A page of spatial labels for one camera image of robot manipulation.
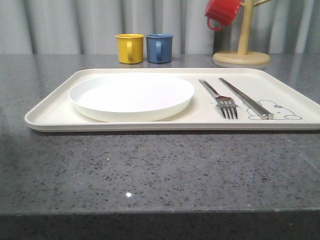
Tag white round plate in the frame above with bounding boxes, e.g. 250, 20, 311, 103
68, 72, 195, 123

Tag silver fork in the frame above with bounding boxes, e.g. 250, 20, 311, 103
198, 79, 238, 120

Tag silver chopstick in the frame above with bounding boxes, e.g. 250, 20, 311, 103
224, 78, 275, 120
218, 77, 269, 121

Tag blue mug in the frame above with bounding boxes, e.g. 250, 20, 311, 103
145, 33, 173, 64

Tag yellow mug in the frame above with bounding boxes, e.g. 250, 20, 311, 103
115, 33, 144, 64

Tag wooden mug tree stand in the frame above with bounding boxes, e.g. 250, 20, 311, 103
212, 0, 270, 65

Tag red mug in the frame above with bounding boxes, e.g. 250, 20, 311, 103
204, 0, 242, 31

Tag cream rabbit serving tray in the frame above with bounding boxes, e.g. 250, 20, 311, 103
24, 68, 320, 132

